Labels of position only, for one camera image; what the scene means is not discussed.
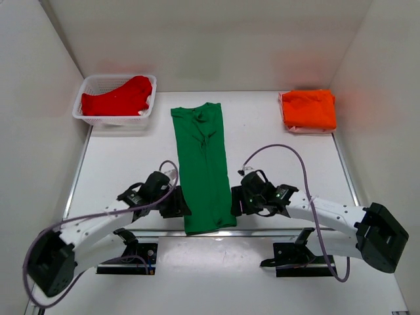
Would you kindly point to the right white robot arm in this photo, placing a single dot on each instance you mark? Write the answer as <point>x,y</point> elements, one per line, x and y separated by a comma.
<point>371,234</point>

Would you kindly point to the white plastic basket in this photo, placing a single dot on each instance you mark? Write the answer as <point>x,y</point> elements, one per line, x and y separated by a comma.
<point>103,83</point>

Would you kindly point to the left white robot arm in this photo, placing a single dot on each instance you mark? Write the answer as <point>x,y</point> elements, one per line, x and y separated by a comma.
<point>61,253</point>

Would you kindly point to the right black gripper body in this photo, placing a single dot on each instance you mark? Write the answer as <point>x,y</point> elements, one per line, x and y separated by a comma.
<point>251,205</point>

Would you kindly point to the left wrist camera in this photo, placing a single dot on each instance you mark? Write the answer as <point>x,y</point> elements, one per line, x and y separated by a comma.
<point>173,176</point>

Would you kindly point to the aluminium rail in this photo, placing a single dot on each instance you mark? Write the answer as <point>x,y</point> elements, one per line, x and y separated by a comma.
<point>271,233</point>

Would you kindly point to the red t shirt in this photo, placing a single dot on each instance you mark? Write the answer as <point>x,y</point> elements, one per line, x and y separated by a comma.
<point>127,100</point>

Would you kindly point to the green t shirt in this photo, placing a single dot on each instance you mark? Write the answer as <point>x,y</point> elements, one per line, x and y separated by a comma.
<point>199,134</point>

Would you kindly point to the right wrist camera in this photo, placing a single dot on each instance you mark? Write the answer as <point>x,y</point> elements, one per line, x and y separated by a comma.
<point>245,170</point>

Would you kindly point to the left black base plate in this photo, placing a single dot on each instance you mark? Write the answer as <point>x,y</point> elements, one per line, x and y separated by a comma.
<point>139,260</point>

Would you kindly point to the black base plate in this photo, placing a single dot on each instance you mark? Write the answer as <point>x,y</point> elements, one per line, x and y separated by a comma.
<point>139,260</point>
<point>295,261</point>

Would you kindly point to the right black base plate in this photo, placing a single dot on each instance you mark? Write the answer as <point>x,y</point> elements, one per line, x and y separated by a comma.
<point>295,261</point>

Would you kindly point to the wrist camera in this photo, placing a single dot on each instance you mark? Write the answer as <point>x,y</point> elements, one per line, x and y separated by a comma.
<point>245,170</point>
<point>173,176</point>

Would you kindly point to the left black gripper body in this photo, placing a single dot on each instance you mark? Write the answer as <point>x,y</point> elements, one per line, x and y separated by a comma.
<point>158,195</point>

